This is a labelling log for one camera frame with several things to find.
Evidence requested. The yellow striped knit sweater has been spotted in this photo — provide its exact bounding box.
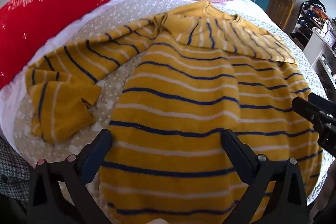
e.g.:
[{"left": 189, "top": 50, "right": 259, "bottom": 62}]
[{"left": 24, "top": 0, "right": 324, "bottom": 224}]

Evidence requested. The cluttered clothes rack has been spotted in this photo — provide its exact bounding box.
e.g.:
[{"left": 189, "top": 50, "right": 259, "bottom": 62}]
[{"left": 289, "top": 0, "right": 334, "bottom": 50}]

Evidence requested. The checkered fabric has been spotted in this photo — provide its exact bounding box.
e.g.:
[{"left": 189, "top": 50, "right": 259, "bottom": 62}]
[{"left": 0, "top": 138, "right": 30, "bottom": 202}]

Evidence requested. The white shelf desk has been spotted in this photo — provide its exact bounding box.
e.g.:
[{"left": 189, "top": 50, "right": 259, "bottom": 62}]
[{"left": 303, "top": 31, "right": 335, "bottom": 103}]

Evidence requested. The white bed sheet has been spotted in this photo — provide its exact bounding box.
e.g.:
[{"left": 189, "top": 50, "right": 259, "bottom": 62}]
[{"left": 0, "top": 0, "right": 169, "bottom": 135}]

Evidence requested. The beige quilted bedspread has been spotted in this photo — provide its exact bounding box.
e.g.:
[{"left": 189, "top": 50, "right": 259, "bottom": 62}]
[{"left": 12, "top": 0, "right": 329, "bottom": 208}]

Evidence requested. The red embroidered pillow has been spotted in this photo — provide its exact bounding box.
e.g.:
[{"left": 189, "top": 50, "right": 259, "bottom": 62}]
[{"left": 1, "top": 0, "right": 110, "bottom": 86}]

